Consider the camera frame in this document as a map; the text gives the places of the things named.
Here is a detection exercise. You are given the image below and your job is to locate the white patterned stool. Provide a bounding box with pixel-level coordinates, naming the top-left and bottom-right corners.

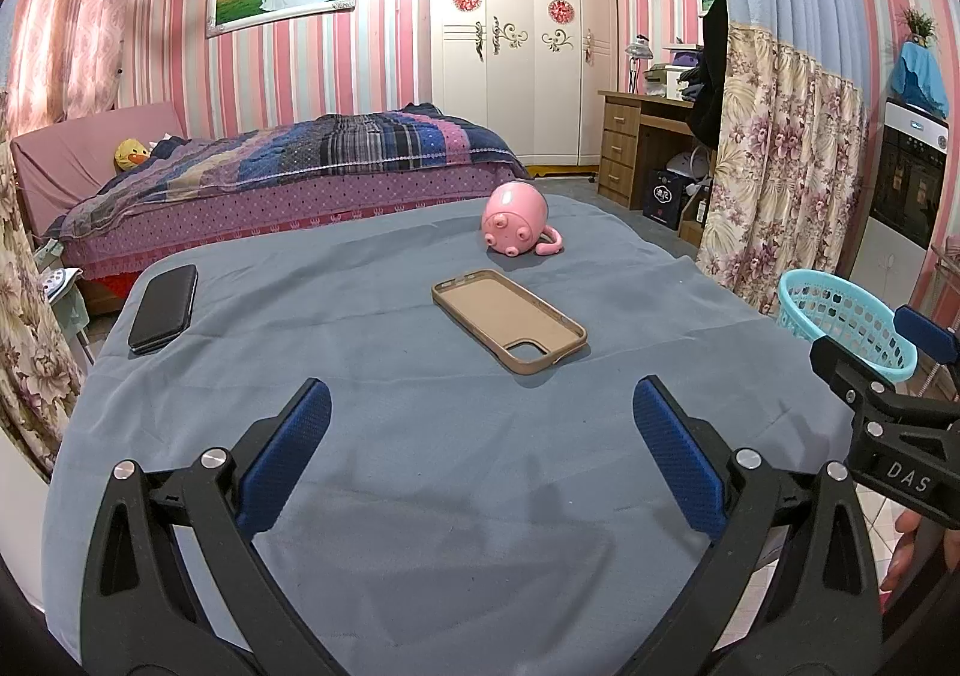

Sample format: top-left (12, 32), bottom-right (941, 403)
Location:
top-left (34, 235), bottom-right (92, 366)

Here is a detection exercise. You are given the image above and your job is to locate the black and white oven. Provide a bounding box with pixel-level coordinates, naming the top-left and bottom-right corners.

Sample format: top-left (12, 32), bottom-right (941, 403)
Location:
top-left (870, 95), bottom-right (950, 250)

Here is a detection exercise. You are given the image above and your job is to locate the grey blue tablecloth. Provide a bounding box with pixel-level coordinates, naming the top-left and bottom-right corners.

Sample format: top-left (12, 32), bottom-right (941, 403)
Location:
top-left (41, 192), bottom-right (886, 676)

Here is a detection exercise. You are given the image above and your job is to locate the blue cloth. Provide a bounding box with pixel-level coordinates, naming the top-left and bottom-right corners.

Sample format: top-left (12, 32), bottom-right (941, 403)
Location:
top-left (889, 42), bottom-right (950, 118)

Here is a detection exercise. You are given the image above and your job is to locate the teal plastic basket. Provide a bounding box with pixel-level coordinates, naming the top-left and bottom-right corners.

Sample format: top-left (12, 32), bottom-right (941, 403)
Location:
top-left (778, 269), bottom-right (917, 381)

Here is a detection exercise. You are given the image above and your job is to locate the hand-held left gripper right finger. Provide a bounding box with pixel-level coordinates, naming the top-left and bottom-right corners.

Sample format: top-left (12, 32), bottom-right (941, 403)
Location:
top-left (632, 376), bottom-right (882, 676)

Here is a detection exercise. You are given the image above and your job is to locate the tan phone case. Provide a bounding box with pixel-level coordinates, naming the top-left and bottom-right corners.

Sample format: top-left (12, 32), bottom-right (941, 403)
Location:
top-left (432, 269), bottom-right (588, 377)

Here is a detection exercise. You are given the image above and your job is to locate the wooden desk with drawers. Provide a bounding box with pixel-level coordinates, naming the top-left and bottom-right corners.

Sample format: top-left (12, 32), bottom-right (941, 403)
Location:
top-left (598, 89), bottom-right (702, 212)

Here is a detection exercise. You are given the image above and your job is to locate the black hanging garment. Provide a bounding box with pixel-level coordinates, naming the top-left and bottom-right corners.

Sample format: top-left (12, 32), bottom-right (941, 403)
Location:
top-left (688, 0), bottom-right (730, 148)

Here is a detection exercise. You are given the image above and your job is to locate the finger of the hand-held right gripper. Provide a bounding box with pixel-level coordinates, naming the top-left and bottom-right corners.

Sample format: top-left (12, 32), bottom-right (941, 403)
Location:
top-left (892, 305), bottom-right (960, 366)
top-left (808, 335), bottom-right (960, 422)

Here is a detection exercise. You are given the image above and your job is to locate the pink pig mug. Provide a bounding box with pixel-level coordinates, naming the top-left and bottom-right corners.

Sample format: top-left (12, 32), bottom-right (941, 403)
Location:
top-left (481, 181), bottom-right (565, 259)

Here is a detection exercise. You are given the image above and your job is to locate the pink bed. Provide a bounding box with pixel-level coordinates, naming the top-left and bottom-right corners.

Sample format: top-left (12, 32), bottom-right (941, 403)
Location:
top-left (11, 102), bottom-right (533, 287)

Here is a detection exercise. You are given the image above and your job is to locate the potted plant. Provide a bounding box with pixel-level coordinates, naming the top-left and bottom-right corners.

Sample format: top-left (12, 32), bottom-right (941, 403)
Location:
top-left (900, 7), bottom-right (938, 47)

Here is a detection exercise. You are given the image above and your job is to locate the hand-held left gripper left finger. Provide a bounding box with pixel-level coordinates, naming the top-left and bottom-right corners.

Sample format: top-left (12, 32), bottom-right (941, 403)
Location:
top-left (79, 377), bottom-right (335, 676)

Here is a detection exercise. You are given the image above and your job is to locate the white box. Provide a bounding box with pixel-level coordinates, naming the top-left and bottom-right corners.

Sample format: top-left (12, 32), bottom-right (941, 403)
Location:
top-left (646, 65), bottom-right (695, 100)

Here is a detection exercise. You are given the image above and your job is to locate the blue and floral curtain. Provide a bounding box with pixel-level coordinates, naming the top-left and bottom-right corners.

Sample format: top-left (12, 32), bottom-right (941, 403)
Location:
top-left (697, 0), bottom-right (871, 317)
top-left (0, 91), bottom-right (83, 482)

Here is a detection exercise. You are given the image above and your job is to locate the white wardrobe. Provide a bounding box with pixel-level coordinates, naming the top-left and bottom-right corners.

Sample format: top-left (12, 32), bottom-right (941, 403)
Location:
top-left (427, 0), bottom-right (608, 178)

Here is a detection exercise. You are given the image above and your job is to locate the black smartphone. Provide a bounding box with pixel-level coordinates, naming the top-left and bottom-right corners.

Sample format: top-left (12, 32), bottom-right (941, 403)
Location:
top-left (127, 263), bottom-right (199, 356)

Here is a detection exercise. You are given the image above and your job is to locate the patchwork striped blanket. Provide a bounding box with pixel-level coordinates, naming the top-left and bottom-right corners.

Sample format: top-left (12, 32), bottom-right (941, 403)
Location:
top-left (45, 106), bottom-right (530, 238)

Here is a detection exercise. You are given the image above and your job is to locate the long pink curtain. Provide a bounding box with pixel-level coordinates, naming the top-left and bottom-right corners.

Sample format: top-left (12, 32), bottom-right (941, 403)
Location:
top-left (11, 0), bottom-right (147, 137)

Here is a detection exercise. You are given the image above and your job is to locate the person's right hand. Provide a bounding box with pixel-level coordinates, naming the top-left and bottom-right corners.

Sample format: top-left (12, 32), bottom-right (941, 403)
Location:
top-left (881, 509), bottom-right (942, 591)

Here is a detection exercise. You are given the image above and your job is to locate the small white fan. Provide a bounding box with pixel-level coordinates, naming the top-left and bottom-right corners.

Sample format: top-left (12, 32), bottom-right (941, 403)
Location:
top-left (667, 147), bottom-right (713, 186)

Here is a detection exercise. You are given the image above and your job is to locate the black box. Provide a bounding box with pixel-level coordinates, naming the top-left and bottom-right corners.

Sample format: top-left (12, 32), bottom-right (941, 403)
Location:
top-left (646, 167), bottom-right (687, 231)

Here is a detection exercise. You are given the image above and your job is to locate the yellow duck plush toy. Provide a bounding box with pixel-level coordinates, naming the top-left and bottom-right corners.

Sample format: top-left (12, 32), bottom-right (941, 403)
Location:
top-left (112, 137), bottom-right (149, 173)

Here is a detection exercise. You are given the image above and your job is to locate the desk lamp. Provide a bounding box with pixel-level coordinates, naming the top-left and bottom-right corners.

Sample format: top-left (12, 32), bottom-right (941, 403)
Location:
top-left (626, 35), bottom-right (653, 94)

